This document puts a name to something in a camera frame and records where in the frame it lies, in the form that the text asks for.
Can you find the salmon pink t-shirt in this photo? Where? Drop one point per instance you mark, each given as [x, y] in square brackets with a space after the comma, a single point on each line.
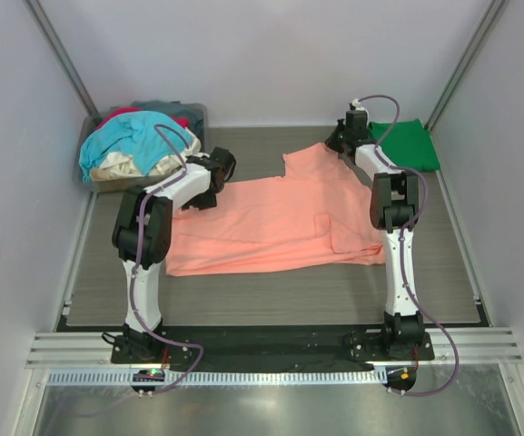
[316, 213]

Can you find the dark teal t-shirt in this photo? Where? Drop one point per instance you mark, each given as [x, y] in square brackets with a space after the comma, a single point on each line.
[194, 116]

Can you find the turquoise t-shirt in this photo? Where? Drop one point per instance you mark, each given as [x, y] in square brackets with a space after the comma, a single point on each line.
[133, 134]

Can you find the cream white t-shirt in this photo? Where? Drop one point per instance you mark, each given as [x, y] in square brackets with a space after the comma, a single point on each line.
[122, 163]

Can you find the white slotted cable duct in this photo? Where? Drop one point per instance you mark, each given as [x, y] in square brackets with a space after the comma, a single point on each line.
[153, 378]

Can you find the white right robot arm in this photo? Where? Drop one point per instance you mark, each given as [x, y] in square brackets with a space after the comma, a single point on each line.
[393, 212]

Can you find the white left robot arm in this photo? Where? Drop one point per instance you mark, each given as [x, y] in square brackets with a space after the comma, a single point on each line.
[142, 236]

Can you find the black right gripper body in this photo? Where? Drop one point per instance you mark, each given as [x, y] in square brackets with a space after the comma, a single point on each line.
[337, 137]

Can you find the folded green t-shirt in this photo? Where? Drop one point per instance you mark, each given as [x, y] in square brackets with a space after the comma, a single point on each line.
[408, 144]

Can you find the red t-shirt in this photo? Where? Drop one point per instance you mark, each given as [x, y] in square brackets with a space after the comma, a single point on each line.
[183, 122]

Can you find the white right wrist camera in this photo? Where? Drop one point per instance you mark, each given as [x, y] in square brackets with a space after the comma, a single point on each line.
[356, 105]

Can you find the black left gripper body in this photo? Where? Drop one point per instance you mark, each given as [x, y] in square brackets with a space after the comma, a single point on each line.
[205, 200]

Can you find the clear plastic bin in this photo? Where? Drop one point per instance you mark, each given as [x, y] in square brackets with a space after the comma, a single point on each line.
[91, 121]

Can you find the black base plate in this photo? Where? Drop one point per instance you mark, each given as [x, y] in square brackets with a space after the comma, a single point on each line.
[278, 348]

